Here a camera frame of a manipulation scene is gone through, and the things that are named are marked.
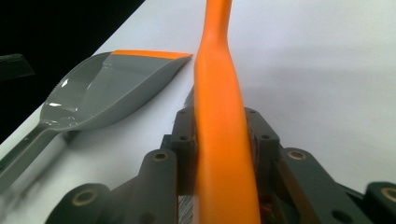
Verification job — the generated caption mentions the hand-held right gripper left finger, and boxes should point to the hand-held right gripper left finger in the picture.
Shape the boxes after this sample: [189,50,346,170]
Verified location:
[160,106,199,197]

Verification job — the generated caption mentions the grey dustpan with orange edge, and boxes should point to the grey dustpan with orange edge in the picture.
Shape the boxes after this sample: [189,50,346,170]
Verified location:
[0,49,193,195]

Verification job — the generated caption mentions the orange brush with grey bristles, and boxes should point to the orange brush with grey bristles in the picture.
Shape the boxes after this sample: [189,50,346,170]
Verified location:
[177,0,262,224]

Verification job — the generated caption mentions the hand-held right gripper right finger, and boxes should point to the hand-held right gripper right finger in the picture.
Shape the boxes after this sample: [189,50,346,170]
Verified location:
[244,106,283,200]

